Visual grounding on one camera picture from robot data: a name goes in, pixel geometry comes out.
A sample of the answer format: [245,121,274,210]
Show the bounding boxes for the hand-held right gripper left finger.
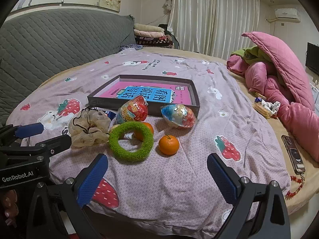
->
[26,154,109,239]

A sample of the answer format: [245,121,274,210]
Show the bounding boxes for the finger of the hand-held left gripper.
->
[0,123,45,146]
[0,134,73,158]

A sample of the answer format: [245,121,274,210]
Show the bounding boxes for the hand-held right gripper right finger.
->
[207,153,292,239]

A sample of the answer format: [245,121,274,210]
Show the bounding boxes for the beige sheer scrunchie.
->
[68,107,111,148]

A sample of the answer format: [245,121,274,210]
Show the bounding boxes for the green fuzzy hair ring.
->
[108,121,154,164]

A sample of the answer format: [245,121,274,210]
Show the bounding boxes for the shallow grey cardboard box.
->
[87,75,201,119]

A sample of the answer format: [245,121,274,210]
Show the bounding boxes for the orange mandarin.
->
[159,134,180,156]
[135,122,154,141]

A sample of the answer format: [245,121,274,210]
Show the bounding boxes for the red snack packet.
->
[161,104,196,129]

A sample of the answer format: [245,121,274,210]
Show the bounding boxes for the orange blue snack packet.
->
[116,96,149,125]

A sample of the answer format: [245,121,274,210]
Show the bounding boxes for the person's left hand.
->
[0,189,19,221]

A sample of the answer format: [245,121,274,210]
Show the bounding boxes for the strawberry print lilac blanket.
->
[6,48,292,239]

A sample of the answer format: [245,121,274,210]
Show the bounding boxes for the red bead phone charm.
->
[285,174,306,201]

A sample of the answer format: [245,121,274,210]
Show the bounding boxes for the black remote with red charm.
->
[281,134,306,175]

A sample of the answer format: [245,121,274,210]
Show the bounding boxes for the grey quilted headboard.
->
[0,8,136,125]

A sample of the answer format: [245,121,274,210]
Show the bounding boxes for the white floral scrunchie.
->
[260,100,282,117]

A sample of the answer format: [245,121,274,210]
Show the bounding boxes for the pink and blue book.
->
[96,81,192,105]

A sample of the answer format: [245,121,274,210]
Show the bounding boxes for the dark blue knit cloth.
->
[120,43,144,51]

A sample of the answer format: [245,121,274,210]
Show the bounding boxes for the green blanket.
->
[230,45,277,75]

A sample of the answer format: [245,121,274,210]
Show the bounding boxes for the pink quilt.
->
[226,31,319,162]

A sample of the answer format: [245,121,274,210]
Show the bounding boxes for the checkered folded blanket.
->
[135,35,173,48]

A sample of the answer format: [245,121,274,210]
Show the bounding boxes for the pink folded blanket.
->
[134,29,165,39]

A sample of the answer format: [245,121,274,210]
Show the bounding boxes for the cream folded blanket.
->
[135,24,165,33]

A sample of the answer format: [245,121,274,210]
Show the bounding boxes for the black television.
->
[305,42,319,76]

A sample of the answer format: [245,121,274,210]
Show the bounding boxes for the dark clothing pile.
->
[158,24,180,50]

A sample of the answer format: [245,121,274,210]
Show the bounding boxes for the white curtains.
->
[167,0,261,60]

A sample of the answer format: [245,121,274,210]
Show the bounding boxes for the white air conditioner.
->
[274,8,301,23]

